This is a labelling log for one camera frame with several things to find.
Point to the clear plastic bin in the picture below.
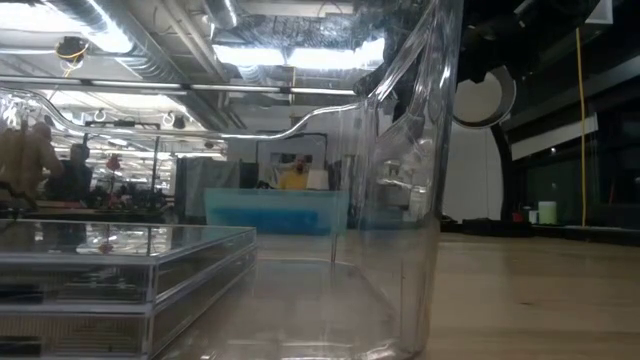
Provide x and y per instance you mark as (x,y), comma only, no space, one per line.
(420,225)

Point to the grey cloth cover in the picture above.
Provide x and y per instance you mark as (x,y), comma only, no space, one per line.
(207,185)

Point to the silver ceiling duct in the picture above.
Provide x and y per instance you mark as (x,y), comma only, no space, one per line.
(220,12)

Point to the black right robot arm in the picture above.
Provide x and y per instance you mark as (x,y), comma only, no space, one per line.
(525,35)

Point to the person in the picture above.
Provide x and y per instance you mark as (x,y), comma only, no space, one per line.
(295,180)
(30,160)
(72,175)

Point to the long ceiling light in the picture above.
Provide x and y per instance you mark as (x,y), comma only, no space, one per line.
(325,91)

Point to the black clear jewel case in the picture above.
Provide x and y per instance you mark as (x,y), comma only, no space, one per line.
(75,332)
(100,240)

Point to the white lampshade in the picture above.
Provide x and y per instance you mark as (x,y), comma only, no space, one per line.
(320,180)

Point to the teal translucent plastic bin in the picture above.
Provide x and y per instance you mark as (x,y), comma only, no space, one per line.
(275,197)

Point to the pale green cup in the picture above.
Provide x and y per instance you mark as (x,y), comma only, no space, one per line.
(547,212)

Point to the black aluminium table frame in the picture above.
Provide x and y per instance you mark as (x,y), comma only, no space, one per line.
(590,235)

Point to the small red object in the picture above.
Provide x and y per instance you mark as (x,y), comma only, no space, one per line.
(516,217)

